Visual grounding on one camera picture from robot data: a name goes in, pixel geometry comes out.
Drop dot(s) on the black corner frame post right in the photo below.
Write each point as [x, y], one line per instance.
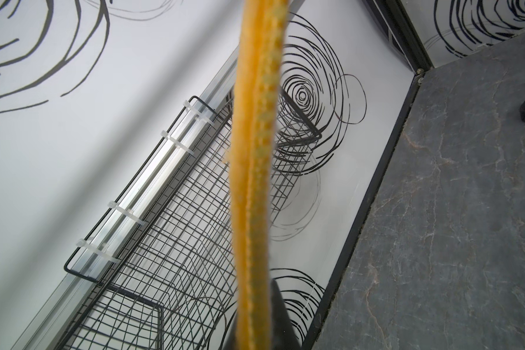
[394, 23]

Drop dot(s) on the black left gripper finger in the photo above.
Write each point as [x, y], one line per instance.
[283, 335]

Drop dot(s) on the aluminium wall rail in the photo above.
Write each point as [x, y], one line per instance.
[135, 197]

